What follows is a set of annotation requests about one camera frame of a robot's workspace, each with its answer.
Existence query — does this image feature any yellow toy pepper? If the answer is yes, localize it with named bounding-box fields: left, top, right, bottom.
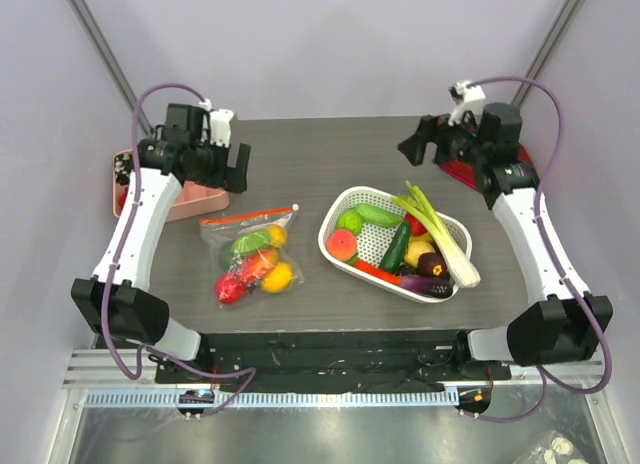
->
left=267, top=224, right=288, bottom=248

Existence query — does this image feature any green toy avocado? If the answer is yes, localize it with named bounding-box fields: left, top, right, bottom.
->
left=217, top=240, right=243, bottom=272

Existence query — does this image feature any clear zip top bag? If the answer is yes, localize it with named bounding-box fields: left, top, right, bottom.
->
left=199, top=203, right=305, bottom=308

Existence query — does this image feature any orange toy bell pepper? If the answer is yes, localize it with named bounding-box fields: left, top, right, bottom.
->
left=238, top=248, right=279, bottom=284

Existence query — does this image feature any red toy apple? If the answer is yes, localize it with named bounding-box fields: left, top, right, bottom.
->
left=214, top=273, right=247, bottom=305

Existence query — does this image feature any yellow orange toy fruit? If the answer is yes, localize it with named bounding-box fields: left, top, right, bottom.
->
left=261, top=262, right=294, bottom=293

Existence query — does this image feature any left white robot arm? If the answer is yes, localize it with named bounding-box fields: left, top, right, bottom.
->
left=71, top=101, right=251, bottom=383

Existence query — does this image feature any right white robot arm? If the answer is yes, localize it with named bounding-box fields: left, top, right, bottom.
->
left=398, top=103, right=613, bottom=379

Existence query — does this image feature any red folded cloth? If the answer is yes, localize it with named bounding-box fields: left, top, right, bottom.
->
left=440, top=146, right=532, bottom=190

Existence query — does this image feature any pink divided snack tray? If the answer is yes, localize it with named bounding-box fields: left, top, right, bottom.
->
left=112, top=150, right=229, bottom=222

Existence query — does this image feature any yellow toy lemon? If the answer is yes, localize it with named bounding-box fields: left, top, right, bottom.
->
left=403, top=240, right=435, bottom=268

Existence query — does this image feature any light green toy fruit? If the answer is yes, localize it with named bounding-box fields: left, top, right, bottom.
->
left=336, top=209, right=364, bottom=236

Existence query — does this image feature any white plastic basket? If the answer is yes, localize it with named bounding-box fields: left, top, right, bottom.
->
left=318, top=186, right=447, bottom=304

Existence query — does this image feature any green toy cucumber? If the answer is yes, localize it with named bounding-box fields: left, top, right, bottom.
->
left=379, top=221, right=411, bottom=274

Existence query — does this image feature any peach toy fruit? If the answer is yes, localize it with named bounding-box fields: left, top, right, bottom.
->
left=326, top=229, right=357, bottom=262

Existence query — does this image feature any dark purple toy mangosteen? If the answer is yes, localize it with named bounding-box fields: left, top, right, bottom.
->
left=417, top=252, right=447, bottom=278

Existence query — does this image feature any white green toy leek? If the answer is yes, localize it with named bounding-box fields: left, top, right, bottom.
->
left=392, top=180, right=481, bottom=288

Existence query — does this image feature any purple toy eggplant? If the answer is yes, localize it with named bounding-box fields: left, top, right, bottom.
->
left=398, top=275, right=453, bottom=299

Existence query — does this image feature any red toy chili pepper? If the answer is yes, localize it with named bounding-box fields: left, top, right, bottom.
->
left=353, top=259, right=402, bottom=285

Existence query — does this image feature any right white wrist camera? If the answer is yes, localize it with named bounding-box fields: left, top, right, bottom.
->
left=448, top=81, right=486, bottom=126

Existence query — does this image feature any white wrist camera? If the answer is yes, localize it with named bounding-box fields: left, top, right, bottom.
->
left=448, top=81, right=486, bottom=126
left=198, top=99, right=236, bottom=148

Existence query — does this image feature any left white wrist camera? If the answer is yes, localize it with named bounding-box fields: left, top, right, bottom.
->
left=198, top=99, right=236, bottom=148

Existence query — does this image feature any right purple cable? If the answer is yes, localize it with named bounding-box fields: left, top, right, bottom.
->
left=452, top=76, right=615, bottom=423

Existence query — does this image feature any purple cable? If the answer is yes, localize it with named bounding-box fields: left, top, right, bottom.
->
left=452, top=76, right=615, bottom=423
left=99, top=83, right=257, bottom=419

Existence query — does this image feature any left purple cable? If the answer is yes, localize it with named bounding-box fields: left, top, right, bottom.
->
left=99, top=83, right=257, bottom=419

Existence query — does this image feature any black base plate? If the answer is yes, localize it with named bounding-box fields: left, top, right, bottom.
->
left=153, top=330, right=511, bottom=394

